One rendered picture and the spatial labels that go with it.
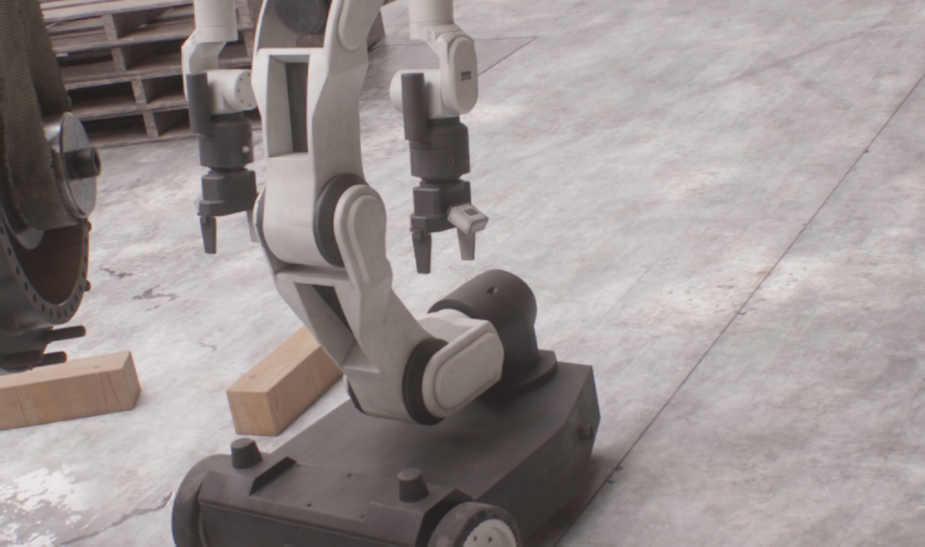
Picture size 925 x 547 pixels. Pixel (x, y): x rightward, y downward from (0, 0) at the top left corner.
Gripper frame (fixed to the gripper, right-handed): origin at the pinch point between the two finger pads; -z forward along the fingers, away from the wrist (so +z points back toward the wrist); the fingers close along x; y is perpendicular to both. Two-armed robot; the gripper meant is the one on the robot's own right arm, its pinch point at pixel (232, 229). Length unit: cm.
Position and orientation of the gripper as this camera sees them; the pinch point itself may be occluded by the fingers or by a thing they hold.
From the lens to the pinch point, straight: 279.3
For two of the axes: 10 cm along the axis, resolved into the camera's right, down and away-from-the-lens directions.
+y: 8.0, 0.7, -6.0
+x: -6.0, 1.8, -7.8
